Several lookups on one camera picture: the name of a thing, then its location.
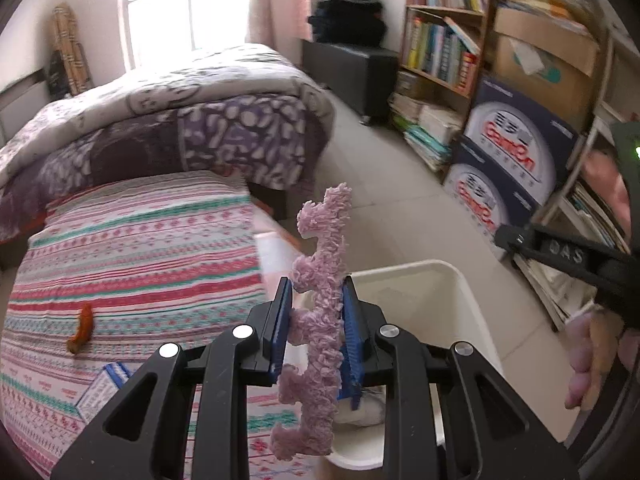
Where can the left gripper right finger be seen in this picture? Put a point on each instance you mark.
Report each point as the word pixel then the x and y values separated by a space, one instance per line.
pixel 449 413

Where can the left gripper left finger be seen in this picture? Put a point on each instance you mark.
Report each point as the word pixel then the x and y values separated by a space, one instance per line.
pixel 182 414

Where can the orange peel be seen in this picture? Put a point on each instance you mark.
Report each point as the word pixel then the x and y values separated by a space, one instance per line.
pixel 84 330

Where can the pink fuzzy foam puzzle piece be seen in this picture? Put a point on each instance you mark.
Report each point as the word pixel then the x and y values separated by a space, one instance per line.
pixel 319 328

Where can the blue-white paper ball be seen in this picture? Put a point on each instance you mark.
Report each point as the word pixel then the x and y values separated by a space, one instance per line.
pixel 370 411

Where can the white plastic trash bin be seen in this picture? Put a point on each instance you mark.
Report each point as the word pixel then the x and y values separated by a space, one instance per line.
pixel 416 333

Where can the right hand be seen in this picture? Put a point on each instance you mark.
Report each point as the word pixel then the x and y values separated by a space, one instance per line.
pixel 597 337

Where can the white paper card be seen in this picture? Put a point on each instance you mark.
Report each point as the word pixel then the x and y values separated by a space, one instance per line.
pixel 108 381

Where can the lower Ganten water carton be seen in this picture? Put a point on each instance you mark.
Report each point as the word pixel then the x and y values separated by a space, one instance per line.
pixel 489 196

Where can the ganten water carton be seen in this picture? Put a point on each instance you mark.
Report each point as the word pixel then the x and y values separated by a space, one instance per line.
pixel 524 138
pixel 489 196

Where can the upper Ganten water carton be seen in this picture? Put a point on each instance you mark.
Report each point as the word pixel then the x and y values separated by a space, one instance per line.
pixel 524 138

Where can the striped patterned tablecloth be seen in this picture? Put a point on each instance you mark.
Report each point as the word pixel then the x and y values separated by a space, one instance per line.
pixel 176 257

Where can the stack of books on floor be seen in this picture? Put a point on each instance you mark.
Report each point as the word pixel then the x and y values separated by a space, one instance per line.
pixel 428 116

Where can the black storage bench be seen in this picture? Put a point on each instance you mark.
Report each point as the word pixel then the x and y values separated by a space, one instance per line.
pixel 363 78

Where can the wooden bookshelf with books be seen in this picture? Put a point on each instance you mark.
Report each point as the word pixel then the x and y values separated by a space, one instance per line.
pixel 443 49

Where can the grey padded bed headboard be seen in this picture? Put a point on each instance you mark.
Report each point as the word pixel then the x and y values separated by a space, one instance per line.
pixel 21 101

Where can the pile of black clothes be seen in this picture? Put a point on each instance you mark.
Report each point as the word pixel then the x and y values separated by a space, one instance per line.
pixel 356 22

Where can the plaid coat on rack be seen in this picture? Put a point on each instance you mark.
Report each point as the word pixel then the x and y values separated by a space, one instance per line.
pixel 68 72

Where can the window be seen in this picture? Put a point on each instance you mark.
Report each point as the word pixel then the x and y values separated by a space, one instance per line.
pixel 157 31

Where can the white wire rack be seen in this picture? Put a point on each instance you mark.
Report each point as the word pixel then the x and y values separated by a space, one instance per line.
pixel 576 209

